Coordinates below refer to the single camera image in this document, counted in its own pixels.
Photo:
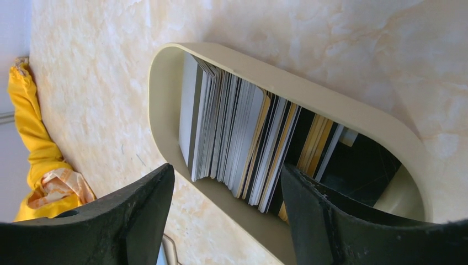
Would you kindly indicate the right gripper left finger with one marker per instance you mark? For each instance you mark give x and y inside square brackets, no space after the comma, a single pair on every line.
[123,227]

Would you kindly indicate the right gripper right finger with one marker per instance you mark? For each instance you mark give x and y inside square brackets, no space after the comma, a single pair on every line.
[328,227]

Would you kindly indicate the clear plastic card holder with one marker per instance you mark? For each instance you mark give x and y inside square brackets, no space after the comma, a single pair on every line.
[167,254]

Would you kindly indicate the striped cards in tray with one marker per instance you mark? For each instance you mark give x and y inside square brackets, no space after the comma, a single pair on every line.
[241,135]

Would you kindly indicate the yellow cloth garment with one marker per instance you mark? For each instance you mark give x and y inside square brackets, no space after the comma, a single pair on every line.
[55,186]

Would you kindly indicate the beige oval tray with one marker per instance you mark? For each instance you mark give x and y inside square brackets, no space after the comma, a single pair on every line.
[165,90]

